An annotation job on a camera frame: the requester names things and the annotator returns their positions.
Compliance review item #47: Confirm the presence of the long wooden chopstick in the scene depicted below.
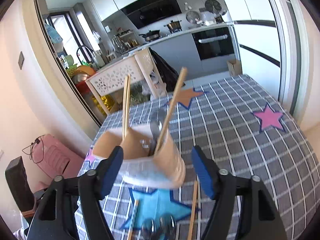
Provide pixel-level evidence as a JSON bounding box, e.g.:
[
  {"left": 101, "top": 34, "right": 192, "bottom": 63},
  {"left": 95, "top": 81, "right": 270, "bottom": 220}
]
[{"left": 154, "top": 67, "right": 188, "bottom": 154}]

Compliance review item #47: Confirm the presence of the black kitchen faucet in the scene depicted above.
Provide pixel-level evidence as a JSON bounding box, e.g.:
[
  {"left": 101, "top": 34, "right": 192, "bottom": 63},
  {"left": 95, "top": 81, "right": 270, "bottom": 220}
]
[{"left": 76, "top": 45, "right": 95, "bottom": 64}]

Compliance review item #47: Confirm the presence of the pink plastic stool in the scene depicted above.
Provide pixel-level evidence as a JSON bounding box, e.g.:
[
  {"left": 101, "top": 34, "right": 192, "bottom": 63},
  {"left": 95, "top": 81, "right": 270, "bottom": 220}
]
[{"left": 31, "top": 134, "right": 84, "bottom": 179}]

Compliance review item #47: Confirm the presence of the metal spoon on table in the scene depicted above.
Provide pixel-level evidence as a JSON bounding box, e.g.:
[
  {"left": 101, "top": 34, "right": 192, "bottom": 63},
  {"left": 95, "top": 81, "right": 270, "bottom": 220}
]
[{"left": 141, "top": 213, "right": 177, "bottom": 239}]

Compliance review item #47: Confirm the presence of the black chair back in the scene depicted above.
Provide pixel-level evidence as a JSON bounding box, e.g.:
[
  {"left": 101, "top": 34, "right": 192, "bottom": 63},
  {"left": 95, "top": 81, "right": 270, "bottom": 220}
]
[{"left": 5, "top": 156, "right": 36, "bottom": 216}]

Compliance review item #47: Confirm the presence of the beige utensil holder cup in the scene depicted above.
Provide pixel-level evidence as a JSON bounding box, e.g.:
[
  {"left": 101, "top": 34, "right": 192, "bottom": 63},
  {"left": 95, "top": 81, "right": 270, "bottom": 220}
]
[{"left": 92, "top": 124, "right": 185, "bottom": 189}]

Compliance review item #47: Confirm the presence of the wooden chopstick in holder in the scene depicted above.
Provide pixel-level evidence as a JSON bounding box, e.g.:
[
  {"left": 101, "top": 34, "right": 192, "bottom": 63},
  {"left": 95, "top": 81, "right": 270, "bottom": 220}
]
[{"left": 124, "top": 74, "right": 131, "bottom": 137}]

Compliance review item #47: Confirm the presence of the metal spoon in holder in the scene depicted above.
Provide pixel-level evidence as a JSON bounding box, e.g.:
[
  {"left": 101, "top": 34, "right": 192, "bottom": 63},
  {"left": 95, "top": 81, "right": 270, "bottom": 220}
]
[{"left": 149, "top": 109, "right": 166, "bottom": 156}]

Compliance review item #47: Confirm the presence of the grey checked tablecloth with stars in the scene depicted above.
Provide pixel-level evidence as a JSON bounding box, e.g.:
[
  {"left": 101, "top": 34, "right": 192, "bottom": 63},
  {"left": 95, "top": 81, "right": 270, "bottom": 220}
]
[{"left": 75, "top": 73, "right": 318, "bottom": 240}]

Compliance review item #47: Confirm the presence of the yellow bowl in sink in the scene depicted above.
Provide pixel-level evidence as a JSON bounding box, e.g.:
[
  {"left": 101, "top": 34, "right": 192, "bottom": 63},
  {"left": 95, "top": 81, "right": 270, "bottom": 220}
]
[{"left": 72, "top": 65, "right": 95, "bottom": 77}]

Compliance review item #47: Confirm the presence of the white perforated storage rack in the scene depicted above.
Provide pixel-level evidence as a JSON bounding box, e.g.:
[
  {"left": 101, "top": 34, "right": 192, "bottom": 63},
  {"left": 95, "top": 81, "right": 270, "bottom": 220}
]
[{"left": 85, "top": 48, "right": 167, "bottom": 115}]

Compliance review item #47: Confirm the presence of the black garbage bag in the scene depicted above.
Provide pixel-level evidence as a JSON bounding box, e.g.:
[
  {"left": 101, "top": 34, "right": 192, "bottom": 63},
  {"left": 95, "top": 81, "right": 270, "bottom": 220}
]
[{"left": 149, "top": 48, "right": 179, "bottom": 92}]

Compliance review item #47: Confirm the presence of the cardboard box on floor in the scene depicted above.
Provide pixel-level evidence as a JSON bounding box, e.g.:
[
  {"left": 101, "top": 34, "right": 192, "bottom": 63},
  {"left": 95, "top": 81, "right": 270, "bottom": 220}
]
[{"left": 227, "top": 59, "right": 242, "bottom": 76}]

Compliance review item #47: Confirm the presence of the black wok on stove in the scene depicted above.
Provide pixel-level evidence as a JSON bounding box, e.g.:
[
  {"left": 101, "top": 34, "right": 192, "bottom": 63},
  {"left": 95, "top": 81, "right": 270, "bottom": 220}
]
[{"left": 140, "top": 30, "right": 161, "bottom": 42}]

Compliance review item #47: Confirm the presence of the brass pot on stove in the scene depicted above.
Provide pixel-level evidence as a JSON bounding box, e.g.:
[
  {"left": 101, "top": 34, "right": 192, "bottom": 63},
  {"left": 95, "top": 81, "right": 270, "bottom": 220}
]
[{"left": 164, "top": 20, "right": 182, "bottom": 33}]

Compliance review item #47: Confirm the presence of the black built-in oven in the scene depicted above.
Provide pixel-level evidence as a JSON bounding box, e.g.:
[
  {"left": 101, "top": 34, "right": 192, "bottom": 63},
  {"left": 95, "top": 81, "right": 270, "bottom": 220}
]
[{"left": 192, "top": 27, "right": 234, "bottom": 61}]

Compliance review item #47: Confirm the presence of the black range hood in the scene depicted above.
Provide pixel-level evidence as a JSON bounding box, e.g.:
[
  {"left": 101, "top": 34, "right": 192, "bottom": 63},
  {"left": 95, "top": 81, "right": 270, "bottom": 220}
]
[{"left": 121, "top": 0, "right": 182, "bottom": 29}]

